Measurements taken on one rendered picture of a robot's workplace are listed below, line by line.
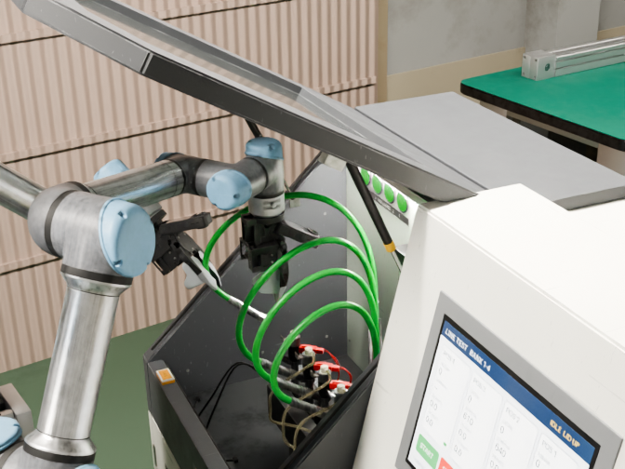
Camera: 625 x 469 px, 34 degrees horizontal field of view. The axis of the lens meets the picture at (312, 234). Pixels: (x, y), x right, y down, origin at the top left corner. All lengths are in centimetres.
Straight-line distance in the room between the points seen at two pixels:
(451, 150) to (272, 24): 235
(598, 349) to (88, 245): 78
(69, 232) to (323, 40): 310
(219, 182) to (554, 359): 75
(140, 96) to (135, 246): 264
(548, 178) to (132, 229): 88
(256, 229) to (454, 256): 52
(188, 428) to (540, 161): 95
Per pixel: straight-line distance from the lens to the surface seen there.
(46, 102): 412
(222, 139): 450
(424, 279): 181
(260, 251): 211
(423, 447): 182
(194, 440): 226
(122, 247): 163
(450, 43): 520
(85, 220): 166
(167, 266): 229
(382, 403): 194
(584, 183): 210
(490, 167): 216
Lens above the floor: 227
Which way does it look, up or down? 25 degrees down
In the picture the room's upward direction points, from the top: 1 degrees counter-clockwise
